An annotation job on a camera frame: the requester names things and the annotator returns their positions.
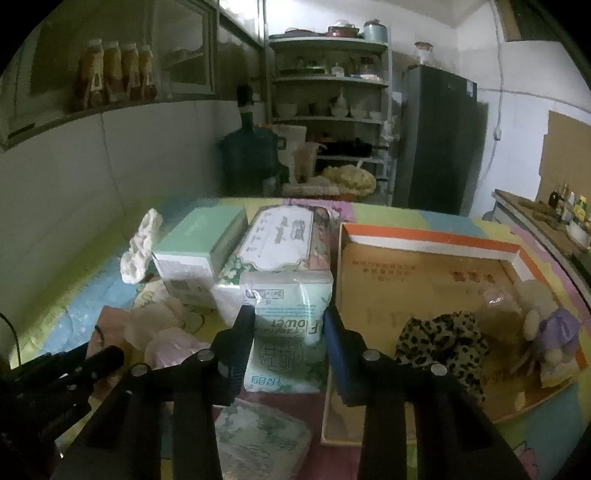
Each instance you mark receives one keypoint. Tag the yellow crinkled bundle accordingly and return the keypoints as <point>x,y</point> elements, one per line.
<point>348,181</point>

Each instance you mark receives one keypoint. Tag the purple plush toy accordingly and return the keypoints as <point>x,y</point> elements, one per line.
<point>554,330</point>

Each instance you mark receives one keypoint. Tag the rolled bamboo mat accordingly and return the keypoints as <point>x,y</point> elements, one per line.
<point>309,189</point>

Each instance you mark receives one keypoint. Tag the orange rimmed cardboard box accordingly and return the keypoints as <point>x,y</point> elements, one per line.
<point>415,286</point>

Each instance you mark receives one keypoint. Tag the white patterned cloth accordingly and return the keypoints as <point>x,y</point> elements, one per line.
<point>141,249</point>

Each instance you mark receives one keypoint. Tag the white bowl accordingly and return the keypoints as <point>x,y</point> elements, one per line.
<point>581,233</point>

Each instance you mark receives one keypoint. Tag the floral tissue pack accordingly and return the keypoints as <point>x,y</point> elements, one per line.
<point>277,240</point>

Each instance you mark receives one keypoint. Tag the light blue pot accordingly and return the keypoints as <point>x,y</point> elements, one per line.
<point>375,30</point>

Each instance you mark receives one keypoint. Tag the clear plastic pitcher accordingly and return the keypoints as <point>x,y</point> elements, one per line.
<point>306,161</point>

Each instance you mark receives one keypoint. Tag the long green white tissue pack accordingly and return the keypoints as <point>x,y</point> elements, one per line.
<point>286,323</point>

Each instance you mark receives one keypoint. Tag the mint green tissue box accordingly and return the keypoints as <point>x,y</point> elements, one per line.
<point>198,235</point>

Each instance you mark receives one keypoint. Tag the white paper sack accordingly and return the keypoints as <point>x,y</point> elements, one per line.
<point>291,138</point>

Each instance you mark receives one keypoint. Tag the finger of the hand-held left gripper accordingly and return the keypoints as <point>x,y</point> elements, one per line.
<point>51,364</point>
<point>104,364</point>

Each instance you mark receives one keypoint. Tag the cardboard wall sheets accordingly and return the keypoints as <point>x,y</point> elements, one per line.
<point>568,147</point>

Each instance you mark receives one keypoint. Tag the pink towel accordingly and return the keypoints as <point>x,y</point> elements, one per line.
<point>108,323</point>

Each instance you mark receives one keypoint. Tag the blue water jug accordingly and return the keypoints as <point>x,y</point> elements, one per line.
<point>244,157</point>

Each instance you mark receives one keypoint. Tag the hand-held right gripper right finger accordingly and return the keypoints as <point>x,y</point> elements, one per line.
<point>341,364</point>

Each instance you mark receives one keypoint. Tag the wooden countertop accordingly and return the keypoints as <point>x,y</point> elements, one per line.
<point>521,205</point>

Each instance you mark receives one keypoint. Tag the white shelf rack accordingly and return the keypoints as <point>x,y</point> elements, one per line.
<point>323,79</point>

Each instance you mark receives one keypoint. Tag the pale pink soft cloth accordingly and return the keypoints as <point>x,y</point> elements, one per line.
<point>173,346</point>

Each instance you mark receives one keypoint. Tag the dark grey fridge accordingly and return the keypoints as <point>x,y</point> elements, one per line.
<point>438,138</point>

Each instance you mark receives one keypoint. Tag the orange preserve jar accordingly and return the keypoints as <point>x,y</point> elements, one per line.
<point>130,74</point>
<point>91,76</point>
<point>113,74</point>
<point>147,74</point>

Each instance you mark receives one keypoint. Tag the glass jar with lid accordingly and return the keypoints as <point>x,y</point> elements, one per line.
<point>424,53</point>

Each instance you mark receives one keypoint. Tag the small green white tissue pack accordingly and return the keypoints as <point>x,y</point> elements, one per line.
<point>263,434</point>

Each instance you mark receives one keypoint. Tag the red pot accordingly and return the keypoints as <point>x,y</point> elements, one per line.
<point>342,30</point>

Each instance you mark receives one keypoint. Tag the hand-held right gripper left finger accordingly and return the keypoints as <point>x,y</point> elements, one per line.
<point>235,350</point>

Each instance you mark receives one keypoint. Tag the black pan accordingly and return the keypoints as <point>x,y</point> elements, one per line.
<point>351,147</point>

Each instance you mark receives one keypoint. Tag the leopard print cloth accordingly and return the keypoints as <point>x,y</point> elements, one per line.
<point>438,341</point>

